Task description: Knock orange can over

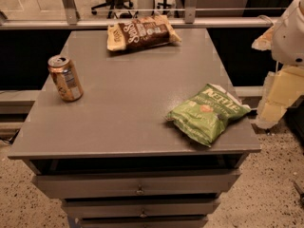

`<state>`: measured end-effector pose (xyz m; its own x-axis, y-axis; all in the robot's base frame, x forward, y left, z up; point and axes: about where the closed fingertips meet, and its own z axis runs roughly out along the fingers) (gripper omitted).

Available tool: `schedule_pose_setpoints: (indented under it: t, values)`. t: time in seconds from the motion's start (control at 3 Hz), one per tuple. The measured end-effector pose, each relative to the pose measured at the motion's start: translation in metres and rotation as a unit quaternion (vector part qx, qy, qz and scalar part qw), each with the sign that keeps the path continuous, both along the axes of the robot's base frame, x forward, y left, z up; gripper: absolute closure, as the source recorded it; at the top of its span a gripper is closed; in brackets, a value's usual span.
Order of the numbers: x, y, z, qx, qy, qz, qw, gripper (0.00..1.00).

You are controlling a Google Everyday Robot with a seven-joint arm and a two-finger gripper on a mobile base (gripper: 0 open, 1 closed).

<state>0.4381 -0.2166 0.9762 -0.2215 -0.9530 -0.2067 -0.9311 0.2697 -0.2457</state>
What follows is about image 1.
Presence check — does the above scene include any bottom drawer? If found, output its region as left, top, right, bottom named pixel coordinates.
left=80, top=216, right=208, bottom=228

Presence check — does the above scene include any brown snack bag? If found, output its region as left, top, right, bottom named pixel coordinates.
left=107, top=15, right=181, bottom=51

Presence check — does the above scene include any grey drawer cabinet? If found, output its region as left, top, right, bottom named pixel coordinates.
left=7, top=28, right=262, bottom=228

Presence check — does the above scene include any middle drawer with knob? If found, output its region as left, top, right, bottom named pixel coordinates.
left=63, top=198, right=219, bottom=219

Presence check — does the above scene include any orange soda can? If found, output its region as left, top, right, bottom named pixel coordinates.
left=47, top=55, right=84, bottom=102

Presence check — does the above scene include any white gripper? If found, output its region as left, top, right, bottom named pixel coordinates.
left=252, top=0, right=304, bottom=129

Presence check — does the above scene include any green Kettle chips bag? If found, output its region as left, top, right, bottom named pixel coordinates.
left=166, top=84, right=251, bottom=147

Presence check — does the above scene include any top drawer with knob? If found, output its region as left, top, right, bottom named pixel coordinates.
left=32, top=169, right=240, bottom=199

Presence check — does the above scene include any drawer with knob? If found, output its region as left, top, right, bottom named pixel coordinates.
left=63, top=198, right=219, bottom=219
left=32, top=169, right=240, bottom=199

